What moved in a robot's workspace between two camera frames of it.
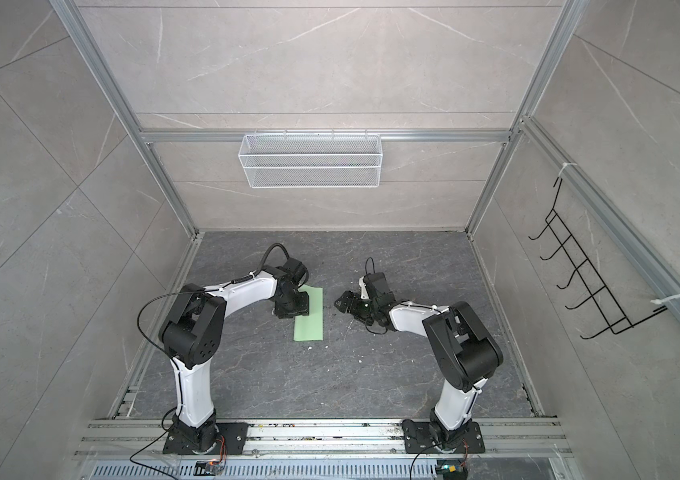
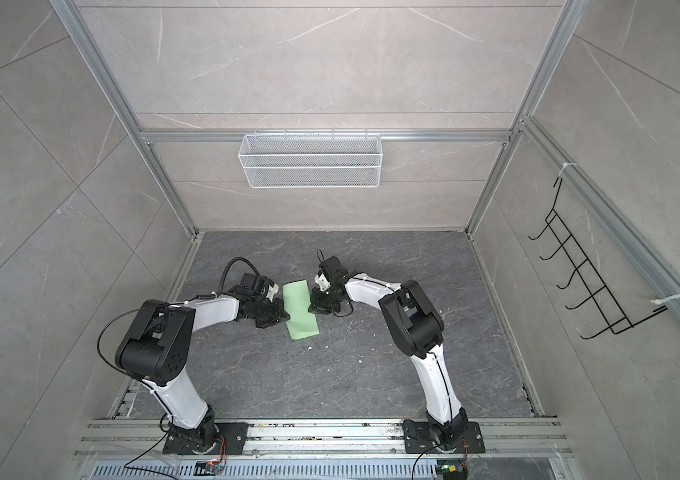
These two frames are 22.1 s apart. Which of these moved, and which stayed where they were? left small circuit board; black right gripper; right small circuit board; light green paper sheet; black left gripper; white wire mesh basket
Moved: black right gripper; black left gripper
Stayed: right small circuit board; light green paper sheet; left small circuit board; white wire mesh basket
